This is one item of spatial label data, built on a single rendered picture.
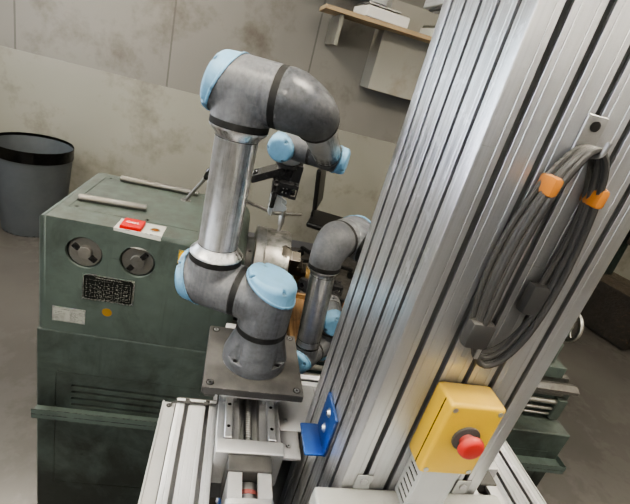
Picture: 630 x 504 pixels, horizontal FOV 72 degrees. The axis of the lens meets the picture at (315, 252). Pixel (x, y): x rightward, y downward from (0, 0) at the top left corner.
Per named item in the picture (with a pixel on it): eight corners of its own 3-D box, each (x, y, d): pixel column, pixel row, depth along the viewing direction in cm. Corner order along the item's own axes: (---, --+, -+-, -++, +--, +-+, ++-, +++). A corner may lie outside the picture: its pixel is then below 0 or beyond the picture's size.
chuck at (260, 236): (240, 321, 151) (258, 235, 144) (242, 290, 181) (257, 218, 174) (250, 323, 152) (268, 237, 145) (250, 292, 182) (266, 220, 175)
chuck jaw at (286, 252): (275, 272, 161) (281, 257, 151) (276, 261, 163) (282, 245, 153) (303, 278, 163) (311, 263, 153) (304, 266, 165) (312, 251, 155)
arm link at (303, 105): (350, 71, 73) (354, 146, 122) (289, 54, 74) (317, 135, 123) (328, 136, 73) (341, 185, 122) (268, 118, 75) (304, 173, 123)
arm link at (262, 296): (279, 347, 93) (293, 293, 88) (221, 326, 94) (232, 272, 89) (293, 320, 104) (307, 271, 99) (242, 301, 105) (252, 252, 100)
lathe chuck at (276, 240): (250, 323, 152) (268, 237, 145) (250, 292, 182) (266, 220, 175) (275, 327, 153) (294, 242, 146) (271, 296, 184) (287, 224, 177)
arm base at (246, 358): (287, 383, 98) (297, 348, 94) (220, 376, 94) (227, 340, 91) (282, 342, 111) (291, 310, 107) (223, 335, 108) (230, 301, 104)
